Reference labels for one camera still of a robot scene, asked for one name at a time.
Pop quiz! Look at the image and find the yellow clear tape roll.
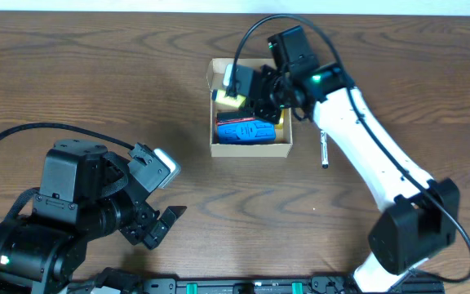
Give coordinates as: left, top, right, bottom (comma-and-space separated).
276, 109, 286, 130

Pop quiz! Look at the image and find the yellow highlighter pen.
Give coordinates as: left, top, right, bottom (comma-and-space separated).
211, 89, 246, 109

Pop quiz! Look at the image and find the red black stapler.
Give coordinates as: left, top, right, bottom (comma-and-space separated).
215, 111, 255, 125

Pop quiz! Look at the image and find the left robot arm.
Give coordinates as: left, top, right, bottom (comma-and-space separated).
0, 140, 186, 293

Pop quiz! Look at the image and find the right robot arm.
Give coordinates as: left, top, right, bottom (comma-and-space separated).
223, 26, 461, 293

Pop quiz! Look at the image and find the open cardboard box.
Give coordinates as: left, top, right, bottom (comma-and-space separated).
206, 58, 293, 158

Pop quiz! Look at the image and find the black whiteboard marker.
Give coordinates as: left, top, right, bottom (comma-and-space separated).
321, 131, 329, 169

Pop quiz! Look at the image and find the black mounting rail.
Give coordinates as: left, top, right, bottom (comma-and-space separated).
67, 267, 445, 294

